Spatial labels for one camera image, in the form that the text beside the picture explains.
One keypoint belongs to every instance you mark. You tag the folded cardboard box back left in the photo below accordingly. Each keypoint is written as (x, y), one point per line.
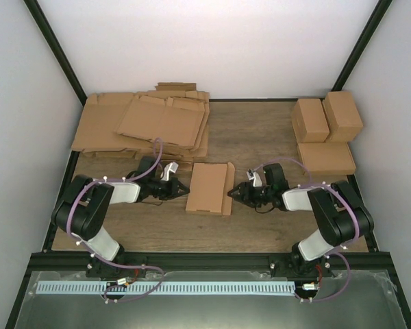
(309, 122)

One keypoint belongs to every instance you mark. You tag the brown cardboard box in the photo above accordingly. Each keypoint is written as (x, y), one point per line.
(209, 187)

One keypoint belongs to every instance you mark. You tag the stack of flat cardboard sheets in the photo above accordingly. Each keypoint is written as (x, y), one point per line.
(128, 124)

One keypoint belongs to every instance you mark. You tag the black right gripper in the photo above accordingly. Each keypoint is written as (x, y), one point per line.
(240, 197)

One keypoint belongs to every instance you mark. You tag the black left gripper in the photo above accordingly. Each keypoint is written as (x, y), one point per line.
(171, 194)

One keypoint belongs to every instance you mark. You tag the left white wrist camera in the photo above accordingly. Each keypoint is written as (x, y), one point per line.
(168, 170)

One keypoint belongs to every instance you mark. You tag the right black frame post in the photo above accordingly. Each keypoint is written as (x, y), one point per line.
(362, 42)

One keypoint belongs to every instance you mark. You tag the folded cardboard box front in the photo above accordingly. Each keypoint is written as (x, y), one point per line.
(327, 158)

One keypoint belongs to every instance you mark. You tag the left black frame post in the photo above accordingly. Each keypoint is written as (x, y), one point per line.
(49, 35)

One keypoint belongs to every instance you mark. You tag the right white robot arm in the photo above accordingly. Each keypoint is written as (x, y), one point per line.
(340, 214)

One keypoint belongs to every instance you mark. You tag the folded cardboard box back right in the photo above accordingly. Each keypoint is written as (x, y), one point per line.
(342, 117)

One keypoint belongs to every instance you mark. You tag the black frame post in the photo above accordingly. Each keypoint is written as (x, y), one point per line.
(362, 42)
(49, 35)

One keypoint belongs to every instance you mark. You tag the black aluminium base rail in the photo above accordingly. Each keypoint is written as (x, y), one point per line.
(277, 264)

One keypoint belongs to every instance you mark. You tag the light blue slotted cable duct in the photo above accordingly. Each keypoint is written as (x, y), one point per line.
(274, 288)

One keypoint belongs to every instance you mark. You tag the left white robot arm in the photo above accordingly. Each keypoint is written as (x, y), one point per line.
(81, 210)

